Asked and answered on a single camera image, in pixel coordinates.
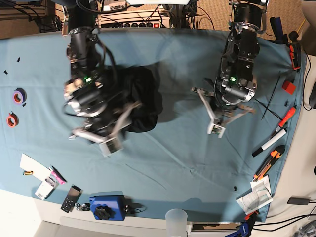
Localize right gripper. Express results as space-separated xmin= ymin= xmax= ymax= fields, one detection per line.
xmin=68 ymin=101 xmax=142 ymax=143

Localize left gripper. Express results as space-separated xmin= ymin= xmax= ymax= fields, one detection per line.
xmin=191 ymin=87 xmax=255 ymax=126

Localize black t-shirt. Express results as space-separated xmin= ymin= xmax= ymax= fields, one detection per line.
xmin=102 ymin=66 xmax=163 ymax=133

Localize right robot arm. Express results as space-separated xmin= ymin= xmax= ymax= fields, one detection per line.
xmin=63 ymin=0 xmax=141 ymax=144

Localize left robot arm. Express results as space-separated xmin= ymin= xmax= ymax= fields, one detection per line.
xmin=191 ymin=0 xmax=269 ymax=127

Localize black zip tie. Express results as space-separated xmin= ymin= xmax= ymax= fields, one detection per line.
xmin=255 ymin=75 xmax=280 ymax=120

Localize orange cube block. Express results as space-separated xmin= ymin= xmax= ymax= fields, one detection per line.
xmin=282 ymin=79 xmax=296 ymax=95

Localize white black marker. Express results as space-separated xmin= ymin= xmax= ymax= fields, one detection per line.
xmin=252 ymin=129 xmax=287 ymax=157

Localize pink marker pen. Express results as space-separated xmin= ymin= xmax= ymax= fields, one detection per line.
xmin=49 ymin=166 xmax=67 ymax=185

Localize black remote control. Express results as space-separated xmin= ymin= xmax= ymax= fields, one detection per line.
xmin=61 ymin=185 xmax=81 ymax=213

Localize orange black utility knife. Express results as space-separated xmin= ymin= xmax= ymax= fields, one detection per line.
xmin=252 ymin=145 xmax=285 ymax=182

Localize blue plastic box device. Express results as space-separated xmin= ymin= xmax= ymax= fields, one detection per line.
xmin=89 ymin=195 xmax=126 ymax=221

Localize white paper sheet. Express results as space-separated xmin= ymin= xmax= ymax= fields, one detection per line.
xmin=20 ymin=154 xmax=51 ymax=181

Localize teal table cloth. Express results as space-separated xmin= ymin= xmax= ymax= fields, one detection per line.
xmin=0 ymin=28 xmax=304 ymax=222

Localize white packet with label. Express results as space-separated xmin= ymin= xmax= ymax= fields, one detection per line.
xmin=35 ymin=176 xmax=58 ymax=200

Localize orange black clamp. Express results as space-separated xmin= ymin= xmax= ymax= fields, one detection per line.
xmin=288 ymin=31 xmax=301 ymax=71

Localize purple tape roll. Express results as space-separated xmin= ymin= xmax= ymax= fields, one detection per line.
xmin=12 ymin=88 xmax=27 ymax=105

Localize red tape roll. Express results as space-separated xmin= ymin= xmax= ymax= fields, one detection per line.
xmin=6 ymin=112 xmax=18 ymax=128

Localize black power strip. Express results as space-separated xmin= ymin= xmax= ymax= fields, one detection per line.
xmin=101 ymin=22 xmax=165 ymax=28

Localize translucent plastic cup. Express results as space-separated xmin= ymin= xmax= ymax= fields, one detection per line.
xmin=165 ymin=209 xmax=188 ymax=237

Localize black small adapter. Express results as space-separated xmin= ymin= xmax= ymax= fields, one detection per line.
xmin=287 ymin=197 xmax=311 ymax=205

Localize blue bar clamp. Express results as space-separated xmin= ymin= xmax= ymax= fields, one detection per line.
xmin=225 ymin=211 xmax=259 ymax=237

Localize red handled screwdriver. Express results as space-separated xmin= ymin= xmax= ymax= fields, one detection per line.
xmin=271 ymin=106 xmax=296 ymax=137

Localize metal key ring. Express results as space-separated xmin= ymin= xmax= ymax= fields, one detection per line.
xmin=75 ymin=202 xmax=91 ymax=212

